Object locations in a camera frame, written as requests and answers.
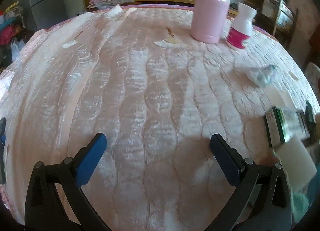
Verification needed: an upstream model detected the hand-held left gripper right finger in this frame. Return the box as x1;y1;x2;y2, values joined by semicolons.
205;134;293;231

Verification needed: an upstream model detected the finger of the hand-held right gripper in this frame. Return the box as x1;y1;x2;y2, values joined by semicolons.
305;101;317;145

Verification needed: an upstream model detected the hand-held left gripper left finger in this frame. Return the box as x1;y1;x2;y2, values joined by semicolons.
24;133;113;231

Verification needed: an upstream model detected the green and white medicine box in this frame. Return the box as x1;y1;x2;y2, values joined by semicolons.
265;106;310;149

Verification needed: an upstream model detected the white box yellow label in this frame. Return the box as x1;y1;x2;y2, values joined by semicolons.
274;134;318;193

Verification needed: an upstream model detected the floral chair cloth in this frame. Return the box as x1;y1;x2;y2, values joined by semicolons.
304;62;320;91

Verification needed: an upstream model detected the crumpled white paper wrapper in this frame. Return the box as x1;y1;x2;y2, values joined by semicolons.
246;64;277;87

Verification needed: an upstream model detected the teal cloth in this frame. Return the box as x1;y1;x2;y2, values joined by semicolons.
291;178;318;224

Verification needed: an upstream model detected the black and blue object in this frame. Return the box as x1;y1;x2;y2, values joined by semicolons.
0;117;7;185

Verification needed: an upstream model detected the white pill bottle magenta label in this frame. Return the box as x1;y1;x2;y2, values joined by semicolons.
226;2;258;50

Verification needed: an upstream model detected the dark wooden cabinet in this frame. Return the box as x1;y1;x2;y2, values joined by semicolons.
245;0;275;33

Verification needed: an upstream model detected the white plastic bag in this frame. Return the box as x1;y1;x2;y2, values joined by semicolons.
10;38;27;64

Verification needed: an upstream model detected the pink insulated bottle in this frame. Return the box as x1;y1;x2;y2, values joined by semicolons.
191;0;232;44

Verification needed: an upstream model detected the pile of colourful clothes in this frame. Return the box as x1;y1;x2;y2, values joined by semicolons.
0;1;28;71

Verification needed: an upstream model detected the wooden headboard shelf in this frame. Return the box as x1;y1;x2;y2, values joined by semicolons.
82;0;240;16

